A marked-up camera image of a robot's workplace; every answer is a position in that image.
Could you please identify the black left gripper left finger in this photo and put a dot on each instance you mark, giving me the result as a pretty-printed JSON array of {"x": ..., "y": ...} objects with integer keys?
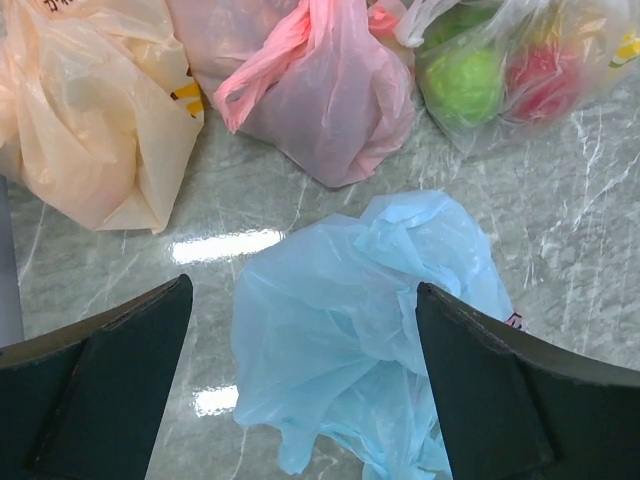
[{"x": 86, "y": 401}]

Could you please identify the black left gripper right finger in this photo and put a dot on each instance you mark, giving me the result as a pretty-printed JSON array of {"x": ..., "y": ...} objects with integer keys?
[{"x": 512, "y": 406}]

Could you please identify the light blue plastic bag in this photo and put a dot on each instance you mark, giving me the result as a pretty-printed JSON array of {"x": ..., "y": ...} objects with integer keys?
[{"x": 325, "y": 336}]

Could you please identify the beige plastic bag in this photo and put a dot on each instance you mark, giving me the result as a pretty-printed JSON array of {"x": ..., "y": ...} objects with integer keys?
[{"x": 99, "y": 110}]

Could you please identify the red fake fruit in bag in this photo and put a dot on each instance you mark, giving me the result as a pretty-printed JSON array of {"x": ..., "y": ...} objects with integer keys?
[{"x": 543, "y": 84}]

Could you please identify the green fake fruit in bag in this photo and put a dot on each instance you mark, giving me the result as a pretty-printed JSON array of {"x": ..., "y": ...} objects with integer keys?
[{"x": 462, "y": 89}]

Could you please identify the clear plastic bag with fruits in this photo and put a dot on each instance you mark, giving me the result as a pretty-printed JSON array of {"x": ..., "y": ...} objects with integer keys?
[{"x": 604, "y": 35}]

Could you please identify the pink plastic bag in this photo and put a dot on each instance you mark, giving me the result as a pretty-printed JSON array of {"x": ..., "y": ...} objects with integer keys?
[{"x": 323, "y": 81}]

